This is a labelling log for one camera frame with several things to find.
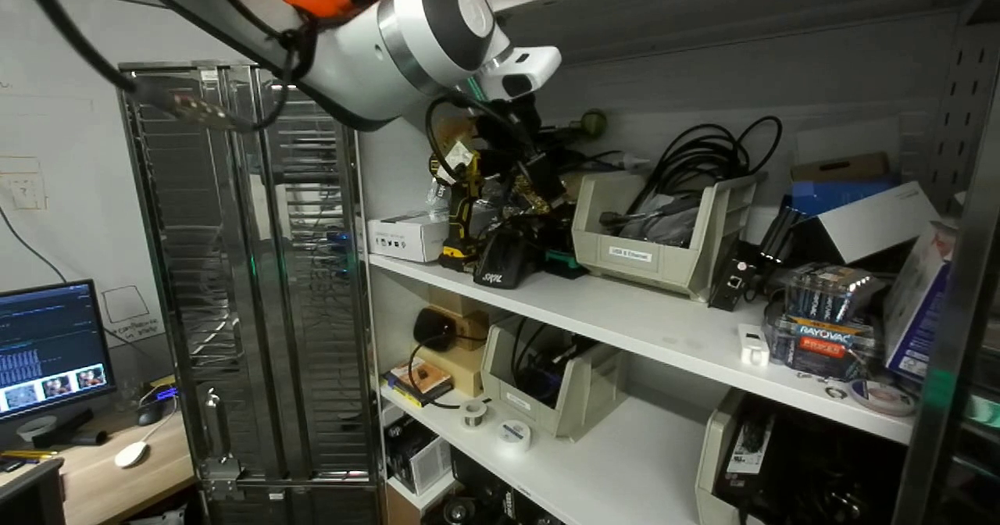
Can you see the white computer mouse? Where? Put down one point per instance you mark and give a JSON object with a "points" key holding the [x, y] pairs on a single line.
{"points": [[130, 455]]}

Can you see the yellow and black power drill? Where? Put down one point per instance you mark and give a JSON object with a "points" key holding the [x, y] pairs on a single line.
{"points": [[462, 220]]}

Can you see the plain white box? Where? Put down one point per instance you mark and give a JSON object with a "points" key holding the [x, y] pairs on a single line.
{"points": [[875, 224]]}

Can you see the beige storage bin with packets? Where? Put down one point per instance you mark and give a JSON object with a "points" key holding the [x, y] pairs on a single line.
{"points": [[715, 462]]}

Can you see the stack of cardboard boxes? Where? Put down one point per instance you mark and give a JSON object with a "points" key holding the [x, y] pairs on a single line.
{"points": [[467, 353]]}

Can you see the blue flat box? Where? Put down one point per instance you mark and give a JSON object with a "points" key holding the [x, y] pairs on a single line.
{"points": [[840, 195]]}

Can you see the pack of batteries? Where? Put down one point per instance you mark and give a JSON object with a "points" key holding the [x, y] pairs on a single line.
{"points": [[828, 330]]}

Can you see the white metal shelf unit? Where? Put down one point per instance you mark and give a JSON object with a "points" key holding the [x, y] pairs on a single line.
{"points": [[656, 322]]}

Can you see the white and blue carton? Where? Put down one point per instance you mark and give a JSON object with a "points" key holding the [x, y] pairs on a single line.
{"points": [[918, 306]]}

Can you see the white cardboard box with icons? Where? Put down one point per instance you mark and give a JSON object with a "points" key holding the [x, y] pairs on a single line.
{"points": [[406, 237]]}

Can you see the orange and black flat box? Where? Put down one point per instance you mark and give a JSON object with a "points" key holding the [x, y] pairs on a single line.
{"points": [[419, 380]]}

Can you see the beige storage bin with label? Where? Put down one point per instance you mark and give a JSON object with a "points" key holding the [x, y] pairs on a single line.
{"points": [[664, 255]]}

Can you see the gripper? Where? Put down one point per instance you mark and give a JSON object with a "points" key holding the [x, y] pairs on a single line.
{"points": [[505, 130]]}

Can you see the black and white product box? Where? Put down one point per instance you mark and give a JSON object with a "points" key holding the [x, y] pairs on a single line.
{"points": [[418, 455]]}

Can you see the black battery charger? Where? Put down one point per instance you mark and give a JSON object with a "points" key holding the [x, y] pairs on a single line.
{"points": [[504, 263]]}

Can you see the roll of white tape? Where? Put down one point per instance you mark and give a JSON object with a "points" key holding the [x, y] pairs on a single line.
{"points": [[513, 435]]}

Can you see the small white adapter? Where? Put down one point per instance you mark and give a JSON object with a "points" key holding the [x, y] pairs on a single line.
{"points": [[753, 345]]}

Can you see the wall switch plate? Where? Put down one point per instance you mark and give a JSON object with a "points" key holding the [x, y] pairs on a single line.
{"points": [[23, 185]]}

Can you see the small black network adapter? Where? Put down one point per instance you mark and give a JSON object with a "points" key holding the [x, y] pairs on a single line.
{"points": [[730, 283]]}

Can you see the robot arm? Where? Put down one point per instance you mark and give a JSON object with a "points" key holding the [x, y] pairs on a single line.
{"points": [[375, 48]]}

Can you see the wooden desk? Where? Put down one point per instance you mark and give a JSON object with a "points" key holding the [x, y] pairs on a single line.
{"points": [[101, 482]]}

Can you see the computer monitor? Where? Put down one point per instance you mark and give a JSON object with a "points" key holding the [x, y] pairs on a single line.
{"points": [[48, 345]]}

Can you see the black computer mouse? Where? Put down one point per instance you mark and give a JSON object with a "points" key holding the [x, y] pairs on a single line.
{"points": [[148, 413]]}

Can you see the teal tool case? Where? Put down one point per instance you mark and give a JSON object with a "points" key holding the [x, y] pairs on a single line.
{"points": [[566, 266]]}

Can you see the small solder spool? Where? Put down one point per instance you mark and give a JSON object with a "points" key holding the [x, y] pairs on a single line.
{"points": [[473, 414]]}

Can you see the roll of clear tape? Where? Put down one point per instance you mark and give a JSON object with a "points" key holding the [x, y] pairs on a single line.
{"points": [[883, 398]]}

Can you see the brown cardboard box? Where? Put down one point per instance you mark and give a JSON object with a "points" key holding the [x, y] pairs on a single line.
{"points": [[840, 168]]}

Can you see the black round power adapter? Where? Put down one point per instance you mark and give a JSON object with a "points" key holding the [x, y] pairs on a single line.
{"points": [[432, 328]]}

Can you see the yellow pencil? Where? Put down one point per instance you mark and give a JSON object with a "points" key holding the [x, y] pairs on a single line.
{"points": [[27, 455]]}

